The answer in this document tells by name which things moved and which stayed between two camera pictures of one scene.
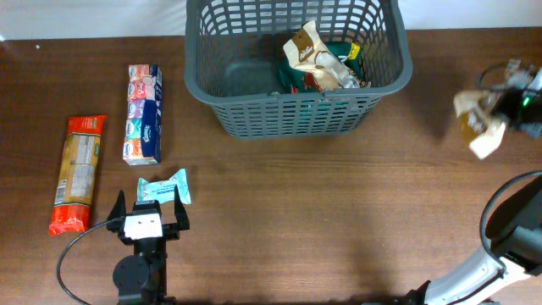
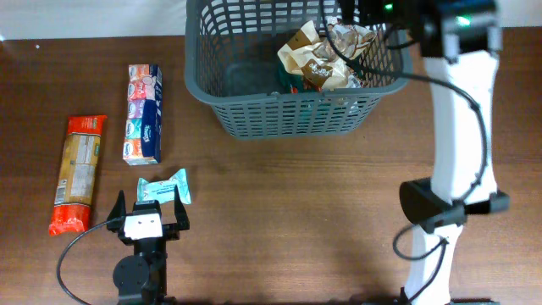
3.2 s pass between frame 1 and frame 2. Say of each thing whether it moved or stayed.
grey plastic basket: stayed
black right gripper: moved
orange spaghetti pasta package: stayed
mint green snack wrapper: stayed
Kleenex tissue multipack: stayed
